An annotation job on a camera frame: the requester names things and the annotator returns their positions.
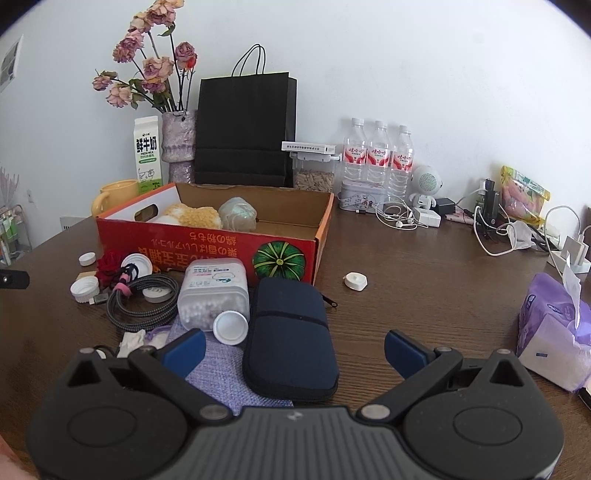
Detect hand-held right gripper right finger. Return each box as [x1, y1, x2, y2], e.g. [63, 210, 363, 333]
[360, 330, 527, 422]

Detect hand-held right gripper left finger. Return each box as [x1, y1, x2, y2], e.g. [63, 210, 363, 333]
[62, 330, 234, 423]

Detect purple fabric drawstring pouch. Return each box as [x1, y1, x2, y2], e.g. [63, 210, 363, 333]
[164, 323, 296, 416]

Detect white ribbed bottle cap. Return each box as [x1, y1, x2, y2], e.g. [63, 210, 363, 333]
[212, 310, 250, 344]

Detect clear cotton swab box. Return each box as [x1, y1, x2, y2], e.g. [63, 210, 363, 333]
[177, 258, 251, 332]

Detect red rose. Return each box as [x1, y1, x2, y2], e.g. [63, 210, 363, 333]
[95, 251, 125, 289]

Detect wide white lid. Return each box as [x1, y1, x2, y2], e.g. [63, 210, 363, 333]
[121, 254, 153, 278]

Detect navy zip case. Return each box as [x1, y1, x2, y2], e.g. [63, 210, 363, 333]
[241, 277, 340, 402]

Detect orange cardboard box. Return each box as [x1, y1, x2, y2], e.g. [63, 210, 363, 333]
[96, 181, 335, 287]

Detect crumpled white tissue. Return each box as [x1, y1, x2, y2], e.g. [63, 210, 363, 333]
[117, 329, 147, 358]

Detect lavender sprigs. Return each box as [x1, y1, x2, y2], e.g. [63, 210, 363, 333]
[0, 166, 21, 208]

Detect yellow mug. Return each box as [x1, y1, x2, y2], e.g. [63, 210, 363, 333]
[91, 179, 140, 217]

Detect white power adapter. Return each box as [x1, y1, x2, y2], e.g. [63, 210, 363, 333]
[412, 207, 443, 228]

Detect yellow fluffy sponge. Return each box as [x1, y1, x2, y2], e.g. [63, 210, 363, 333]
[148, 203, 223, 229]

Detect purple tissue pack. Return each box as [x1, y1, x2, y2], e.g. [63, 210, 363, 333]
[516, 272, 591, 393]

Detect iridescent wrapped ball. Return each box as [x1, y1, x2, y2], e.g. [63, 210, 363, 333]
[218, 196, 258, 232]

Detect printed tin box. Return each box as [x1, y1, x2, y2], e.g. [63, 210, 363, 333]
[338, 180, 389, 214]

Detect black electronic device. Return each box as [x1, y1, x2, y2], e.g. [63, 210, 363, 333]
[475, 178, 502, 232]

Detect white robot speaker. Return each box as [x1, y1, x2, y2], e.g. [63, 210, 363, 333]
[410, 164, 445, 208]

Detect white green milk carton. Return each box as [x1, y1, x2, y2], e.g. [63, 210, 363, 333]
[134, 115, 165, 195]

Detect clear water bottle red label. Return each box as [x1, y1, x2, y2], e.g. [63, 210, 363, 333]
[342, 117, 369, 183]
[388, 124, 415, 201]
[367, 120, 392, 185]

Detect yellow snack bag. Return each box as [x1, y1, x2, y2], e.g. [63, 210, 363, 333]
[501, 166, 551, 227]

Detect clear seed container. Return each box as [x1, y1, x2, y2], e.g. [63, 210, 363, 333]
[292, 152, 340, 192]

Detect white charger on power strip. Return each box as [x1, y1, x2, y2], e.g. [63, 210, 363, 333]
[547, 228, 591, 274]

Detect purple textured vase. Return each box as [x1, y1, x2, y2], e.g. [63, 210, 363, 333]
[161, 110, 198, 184]

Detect flat white box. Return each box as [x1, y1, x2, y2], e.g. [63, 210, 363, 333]
[281, 141, 336, 155]

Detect black paper bag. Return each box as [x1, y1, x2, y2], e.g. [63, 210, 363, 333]
[194, 44, 298, 188]

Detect dried pink rose bouquet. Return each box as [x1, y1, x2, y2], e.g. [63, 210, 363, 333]
[92, 0, 198, 114]

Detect grey braided cable coil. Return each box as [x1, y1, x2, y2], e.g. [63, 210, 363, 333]
[93, 272, 180, 332]

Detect white wired earphones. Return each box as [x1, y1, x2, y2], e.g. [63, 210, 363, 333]
[375, 202, 430, 230]

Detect white charger cable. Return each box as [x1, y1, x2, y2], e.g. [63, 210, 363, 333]
[544, 205, 581, 259]

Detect wall vent panel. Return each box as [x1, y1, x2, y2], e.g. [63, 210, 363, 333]
[0, 34, 24, 93]

